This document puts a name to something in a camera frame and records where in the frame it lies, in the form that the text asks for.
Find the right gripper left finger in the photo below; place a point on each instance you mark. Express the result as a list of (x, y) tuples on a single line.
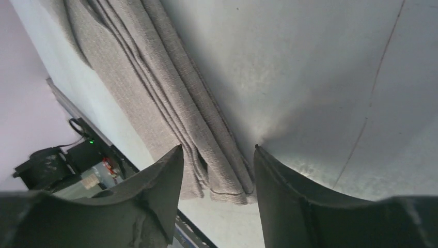
[(40, 219)]

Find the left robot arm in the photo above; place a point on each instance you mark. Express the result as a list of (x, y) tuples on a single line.
[(52, 169)]

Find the grey cloth napkin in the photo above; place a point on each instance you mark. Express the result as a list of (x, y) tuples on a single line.
[(134, 49)]

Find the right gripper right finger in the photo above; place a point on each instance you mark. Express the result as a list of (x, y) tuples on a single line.
[(296, 211)]

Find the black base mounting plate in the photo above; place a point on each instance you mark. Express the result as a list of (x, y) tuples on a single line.
[(142, 211)]

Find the aluminium frame rail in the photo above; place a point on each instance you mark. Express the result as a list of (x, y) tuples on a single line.
[(82, 125)]

